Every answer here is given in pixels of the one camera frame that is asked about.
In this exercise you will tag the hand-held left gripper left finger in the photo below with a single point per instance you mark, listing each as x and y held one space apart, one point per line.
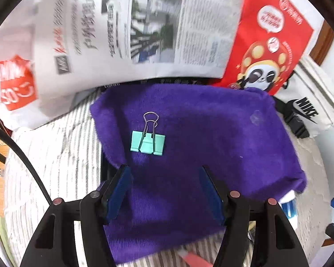
119 192

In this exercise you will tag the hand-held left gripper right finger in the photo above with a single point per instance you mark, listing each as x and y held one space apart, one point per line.
210 197

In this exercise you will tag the blue and white bottle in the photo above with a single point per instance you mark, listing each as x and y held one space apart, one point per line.
289 205

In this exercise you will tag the green binder clip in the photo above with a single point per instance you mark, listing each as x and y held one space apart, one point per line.
156 141

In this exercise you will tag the purple towel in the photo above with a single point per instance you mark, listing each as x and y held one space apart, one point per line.
183 144

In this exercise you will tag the striped white cloth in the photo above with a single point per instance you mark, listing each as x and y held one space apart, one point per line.
58 158

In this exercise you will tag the white canvas bag black logo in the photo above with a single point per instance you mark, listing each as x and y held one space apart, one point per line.
317 89

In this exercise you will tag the white plastic bag red label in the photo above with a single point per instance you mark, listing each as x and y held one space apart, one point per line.
16 83

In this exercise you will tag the newspaper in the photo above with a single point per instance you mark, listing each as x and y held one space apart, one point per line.
100 33

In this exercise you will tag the red panda paper bag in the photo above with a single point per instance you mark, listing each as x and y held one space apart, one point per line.
281 33

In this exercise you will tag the brown wooden post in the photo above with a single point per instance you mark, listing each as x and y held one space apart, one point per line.
325 41

